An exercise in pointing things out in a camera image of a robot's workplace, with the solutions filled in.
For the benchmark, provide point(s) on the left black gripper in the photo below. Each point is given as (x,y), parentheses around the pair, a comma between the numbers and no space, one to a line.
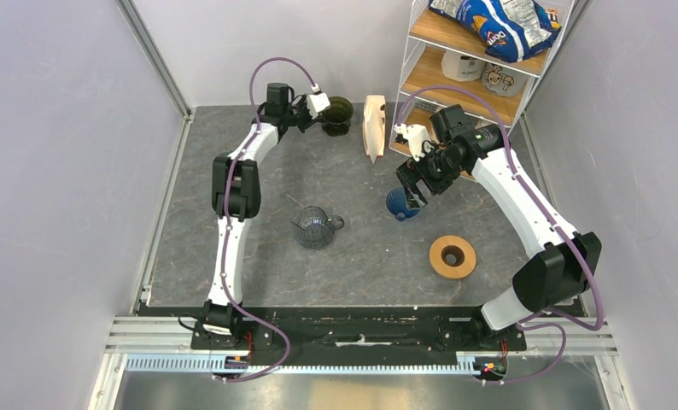
(310,122)

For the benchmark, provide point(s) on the blue ribbed cone dripper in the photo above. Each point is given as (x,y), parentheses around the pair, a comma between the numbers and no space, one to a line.
(396,203)

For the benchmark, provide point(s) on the blue chips bag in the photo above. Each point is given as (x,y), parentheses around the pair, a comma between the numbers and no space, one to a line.
(512,30)

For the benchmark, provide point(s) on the dark green glass dripper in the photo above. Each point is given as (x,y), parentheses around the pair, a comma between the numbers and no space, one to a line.
(336,119)

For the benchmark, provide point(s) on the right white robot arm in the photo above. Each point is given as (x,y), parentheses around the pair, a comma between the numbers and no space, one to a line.
(561,259)

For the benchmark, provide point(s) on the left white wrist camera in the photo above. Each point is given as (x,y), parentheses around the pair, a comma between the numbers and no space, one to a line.
(317,101)

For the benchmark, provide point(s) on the clear glass coffee server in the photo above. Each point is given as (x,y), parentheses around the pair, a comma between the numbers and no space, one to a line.
(313,228)

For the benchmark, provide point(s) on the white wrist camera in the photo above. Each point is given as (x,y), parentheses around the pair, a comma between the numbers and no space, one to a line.
(415,135)
(317,101)

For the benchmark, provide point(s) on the white container on shelf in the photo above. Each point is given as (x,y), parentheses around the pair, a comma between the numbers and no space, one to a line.
(461,68)

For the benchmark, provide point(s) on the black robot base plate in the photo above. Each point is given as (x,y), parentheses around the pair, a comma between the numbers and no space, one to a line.
(346,336)

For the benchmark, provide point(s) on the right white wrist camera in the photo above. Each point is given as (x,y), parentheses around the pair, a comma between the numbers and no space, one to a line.
(415,135)

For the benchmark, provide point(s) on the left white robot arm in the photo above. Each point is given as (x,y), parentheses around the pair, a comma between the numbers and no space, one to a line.
(236,195)

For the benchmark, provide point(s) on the aluminium rail frame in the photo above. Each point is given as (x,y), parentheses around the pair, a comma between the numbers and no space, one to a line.
(373,261)

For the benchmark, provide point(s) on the wooden ring dripper holder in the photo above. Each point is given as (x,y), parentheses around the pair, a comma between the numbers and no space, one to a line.
(452,257)

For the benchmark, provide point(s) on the white wire wooden shelf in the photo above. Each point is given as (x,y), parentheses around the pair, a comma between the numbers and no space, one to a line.
(423,85)

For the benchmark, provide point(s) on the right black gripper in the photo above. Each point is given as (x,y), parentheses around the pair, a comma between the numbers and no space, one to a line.
(416,171)

